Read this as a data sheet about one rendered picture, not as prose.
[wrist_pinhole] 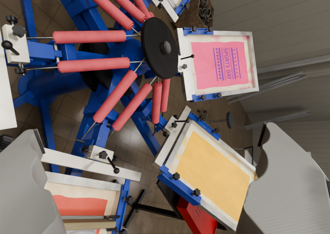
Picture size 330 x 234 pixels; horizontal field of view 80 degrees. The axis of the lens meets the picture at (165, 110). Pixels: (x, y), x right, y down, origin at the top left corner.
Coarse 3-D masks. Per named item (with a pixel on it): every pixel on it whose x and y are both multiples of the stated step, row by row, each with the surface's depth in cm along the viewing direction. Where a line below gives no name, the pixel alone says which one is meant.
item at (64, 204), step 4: (56, 196) 86; (60, 196) 87; (64, 196) 89; (56, 200) 86; (60, 200) 87; (64, 200) 89; (68, 200) 90; (72, 200) 92; (56, 204) 86; (60, 204) 87; (64, 204) 89; (68, 204) 90; (60, 208) 87; (64, 208) 88; (68, 208) 90; (60, 212) 87; (64, 212) 88; (68, 212) 90
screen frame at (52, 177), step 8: (48, 176) 81; (56, 176) 83; (64, 176) 86; (72, 176) 89; (72, 184) 89; (80, 184) 92; (88, 184) 95; (96, 184) 99; (104, 184) 103; (112, 184) 107; (120, 184) 112; (112, 208) 110
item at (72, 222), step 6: (66, 222) 79; (72, 222) 81; (78, 222) 82; (84, 222) 85; (90, 222) 87; (96, 222) 89; (102, 222) 92; (108, 222) 94; (114, 222) 97; (66, 228) 78; (72, 228) 80; (78, 228) 82; (84, 228) 84; (90, 228) 87; (96, 228) 89; (102, 228) 92
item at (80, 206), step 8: (80, 200) 95; (88, 200) 98; (96, 200) 102; (104, 200) 106; (72, 208) 91; (80, 208) 94; (88, 208) 98; (96, 208) 102; (104, 208) 106; (96, 232) 100
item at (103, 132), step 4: (96, 128) 100; (100, 128) 98; (104, 128) 100; (108, 128) 102; (96, 132) 98; (100, 132) 98; (104, 132) 100; (108, 132) 102; (92, 136) 99; (96, 136) 97; (100, 136) 98; (104, 136) 99; (96, 140) 96; (100, 140) 97; (104, 140) 99; (96, 144) 95; (100, 144) 97; (104, 144) 99; (104, 148) 99; (96, 160) 94
